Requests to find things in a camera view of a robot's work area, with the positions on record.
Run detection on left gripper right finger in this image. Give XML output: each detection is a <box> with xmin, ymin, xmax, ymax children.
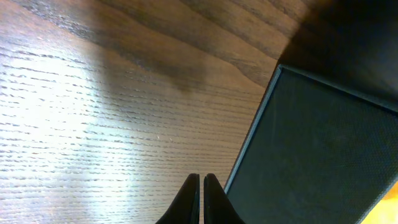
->
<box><xmin>203</xmin><ymin>174</ymin><xmax>244</xmax><ymax>224</ymax></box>

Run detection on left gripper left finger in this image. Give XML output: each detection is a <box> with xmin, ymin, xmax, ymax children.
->
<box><xmin>156</xmin><ymin>174</ymin><xmax>200</xmax><ymax>224</ymax></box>

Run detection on dark green box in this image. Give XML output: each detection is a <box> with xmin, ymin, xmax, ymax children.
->
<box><xmin>226</xmin><ymin>0</ymin><xmax>397</xmax><ymax>223</ymax></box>

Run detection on yellow snack bag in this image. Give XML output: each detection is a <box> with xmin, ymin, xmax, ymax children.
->
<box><xmin>361</xmin><ymin>183</ymin><xmax>398</xmax><ymax>224</ymax></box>

